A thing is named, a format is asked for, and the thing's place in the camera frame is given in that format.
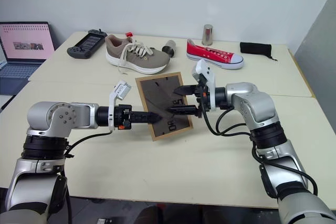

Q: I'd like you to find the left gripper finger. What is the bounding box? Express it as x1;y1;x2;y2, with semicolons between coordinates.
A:
131;112;163;119
131;118;162;125

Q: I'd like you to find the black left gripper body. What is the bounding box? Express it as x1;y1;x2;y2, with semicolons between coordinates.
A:
114;104;133;131

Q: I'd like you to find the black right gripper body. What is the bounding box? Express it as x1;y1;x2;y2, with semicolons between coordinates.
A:
193;75;212;119

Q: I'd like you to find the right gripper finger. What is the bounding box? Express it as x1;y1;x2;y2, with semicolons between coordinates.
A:
166;104;200;116
173;84;197;97

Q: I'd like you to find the wooden picture frame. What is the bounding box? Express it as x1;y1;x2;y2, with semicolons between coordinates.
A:
134;71;194;143

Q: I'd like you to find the red canvas sneaker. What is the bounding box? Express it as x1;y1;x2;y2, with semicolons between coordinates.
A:
185;38;246;70

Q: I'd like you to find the metal cup with dark inside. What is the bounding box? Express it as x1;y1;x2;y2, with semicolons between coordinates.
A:
161;39;178;58

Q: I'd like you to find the beige sneaker with white sole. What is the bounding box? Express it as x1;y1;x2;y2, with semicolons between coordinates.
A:
104;34;171;76

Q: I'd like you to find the tall steel cup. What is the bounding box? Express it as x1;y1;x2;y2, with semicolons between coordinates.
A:
201;24;214;46

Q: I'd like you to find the black fabric pouch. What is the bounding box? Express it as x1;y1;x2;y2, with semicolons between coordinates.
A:
239;41;279;62

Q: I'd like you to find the black handheld game console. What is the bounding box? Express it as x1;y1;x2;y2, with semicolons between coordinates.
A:
66;28;107;60

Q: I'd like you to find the open laptop with pink screen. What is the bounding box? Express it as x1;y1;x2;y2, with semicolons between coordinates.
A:
0;21;57;82

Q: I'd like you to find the grey partition panel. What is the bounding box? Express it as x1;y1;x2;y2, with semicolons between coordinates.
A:
293;0;336;121

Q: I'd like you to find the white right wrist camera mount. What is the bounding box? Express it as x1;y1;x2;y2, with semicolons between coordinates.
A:
191;59;217;112

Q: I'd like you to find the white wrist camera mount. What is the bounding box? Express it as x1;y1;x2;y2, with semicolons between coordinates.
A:
191;59;217;112
108;80;132;132

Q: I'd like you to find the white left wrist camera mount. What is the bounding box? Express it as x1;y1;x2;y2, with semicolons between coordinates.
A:
108;80;132;132

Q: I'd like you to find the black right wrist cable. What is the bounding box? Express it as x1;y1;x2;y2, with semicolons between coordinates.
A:
202;105;253;137

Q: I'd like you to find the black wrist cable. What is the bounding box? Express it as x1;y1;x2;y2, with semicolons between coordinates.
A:
202;105;253;137
64;129;114;159

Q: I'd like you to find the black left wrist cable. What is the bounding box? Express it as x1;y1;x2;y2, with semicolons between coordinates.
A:
64;129;114;159

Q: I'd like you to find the black left upper arm cable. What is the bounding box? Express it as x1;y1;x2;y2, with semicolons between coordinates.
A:
59;170;74;224

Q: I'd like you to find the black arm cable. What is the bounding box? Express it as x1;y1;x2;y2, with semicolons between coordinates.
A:
59;170;74;224
251;145;320;198

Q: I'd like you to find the black right upper arm cable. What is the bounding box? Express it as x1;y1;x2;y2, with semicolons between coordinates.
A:
251;145;320;198

